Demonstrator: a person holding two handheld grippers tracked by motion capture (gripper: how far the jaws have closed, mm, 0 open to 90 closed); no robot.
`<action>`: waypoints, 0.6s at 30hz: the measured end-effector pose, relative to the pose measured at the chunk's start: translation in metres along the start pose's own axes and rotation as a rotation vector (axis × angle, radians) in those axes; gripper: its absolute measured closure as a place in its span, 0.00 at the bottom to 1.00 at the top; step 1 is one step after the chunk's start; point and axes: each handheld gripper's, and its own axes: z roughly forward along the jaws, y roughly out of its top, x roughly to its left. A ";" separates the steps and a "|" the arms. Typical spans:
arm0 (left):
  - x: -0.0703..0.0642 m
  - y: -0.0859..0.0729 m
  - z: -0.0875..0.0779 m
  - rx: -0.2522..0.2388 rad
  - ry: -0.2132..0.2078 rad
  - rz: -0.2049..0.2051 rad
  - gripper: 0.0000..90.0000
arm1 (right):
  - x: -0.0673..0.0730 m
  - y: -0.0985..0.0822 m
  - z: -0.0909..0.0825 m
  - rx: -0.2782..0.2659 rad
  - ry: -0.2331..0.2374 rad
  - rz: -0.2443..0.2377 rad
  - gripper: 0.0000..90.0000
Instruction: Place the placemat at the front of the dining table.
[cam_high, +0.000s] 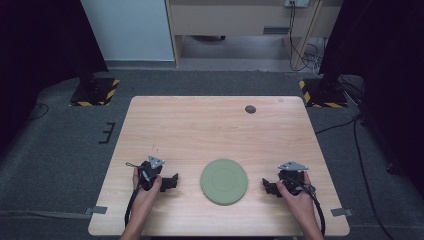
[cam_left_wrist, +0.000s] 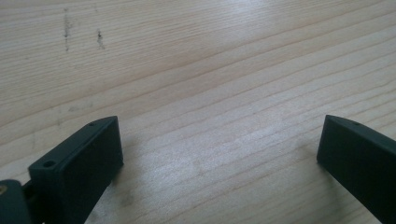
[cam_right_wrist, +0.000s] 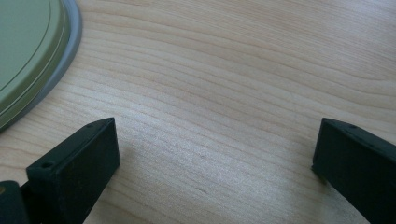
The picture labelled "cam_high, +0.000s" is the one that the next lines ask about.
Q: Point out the grey power strip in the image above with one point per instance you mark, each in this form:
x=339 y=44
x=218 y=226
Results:
x=296 y=2

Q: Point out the person's right hand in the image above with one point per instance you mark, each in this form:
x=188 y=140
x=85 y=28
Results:
x=298 y=201

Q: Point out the green round plate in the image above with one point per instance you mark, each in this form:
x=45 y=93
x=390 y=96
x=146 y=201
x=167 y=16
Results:
x=224 y=181

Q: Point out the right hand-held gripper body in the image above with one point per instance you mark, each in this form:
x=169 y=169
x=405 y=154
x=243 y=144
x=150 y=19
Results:
x=291 y=175

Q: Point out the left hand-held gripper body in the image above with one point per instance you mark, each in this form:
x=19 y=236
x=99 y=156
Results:
x=149 y=170

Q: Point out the person's left hand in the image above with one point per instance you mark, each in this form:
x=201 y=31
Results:
x=144 y=196

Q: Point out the grey tape piece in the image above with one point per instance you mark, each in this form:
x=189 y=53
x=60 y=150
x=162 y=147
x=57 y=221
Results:
x=96 y=210
x=341 y=212

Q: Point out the dark round table grommet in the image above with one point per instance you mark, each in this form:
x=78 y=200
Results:
x=250 y=109

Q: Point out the beige wooden desk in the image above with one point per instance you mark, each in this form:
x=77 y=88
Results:
x=233 y=20

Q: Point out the white cabinet panel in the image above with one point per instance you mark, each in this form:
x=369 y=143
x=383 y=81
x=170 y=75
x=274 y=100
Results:
x=126 y=30

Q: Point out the black striped stand base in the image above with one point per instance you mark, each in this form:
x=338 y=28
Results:
x=95 y=91
x=323 y=93

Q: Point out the black curtain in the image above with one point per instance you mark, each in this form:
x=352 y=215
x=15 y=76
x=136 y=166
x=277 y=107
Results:
x=383 y=66
x=40 y=50

